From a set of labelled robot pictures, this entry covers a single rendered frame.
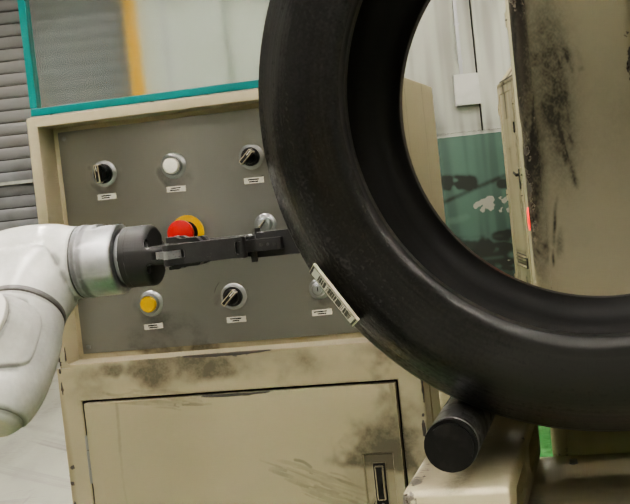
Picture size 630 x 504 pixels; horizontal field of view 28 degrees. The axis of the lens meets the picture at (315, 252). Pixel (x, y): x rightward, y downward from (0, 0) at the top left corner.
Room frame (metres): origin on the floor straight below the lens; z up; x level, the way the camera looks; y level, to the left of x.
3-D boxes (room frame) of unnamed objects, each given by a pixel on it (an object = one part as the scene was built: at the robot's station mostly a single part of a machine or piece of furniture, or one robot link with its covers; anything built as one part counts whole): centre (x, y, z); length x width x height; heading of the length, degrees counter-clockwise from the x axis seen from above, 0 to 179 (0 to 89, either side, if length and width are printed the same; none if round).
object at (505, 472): (1.19, -0.14, 0.84); 0.36 x 0.09 x 0.06; 166
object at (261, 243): (1.47, 0.06, 1.06); 0.05 x 0.03 x 0.01; 76
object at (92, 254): (1.54, 0.26, 1.06); 0.09 x 0.06 x 0.09; 166
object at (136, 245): (1.53, 0.19, 1.06); 0.09 x 0.08 x 0.07; 76
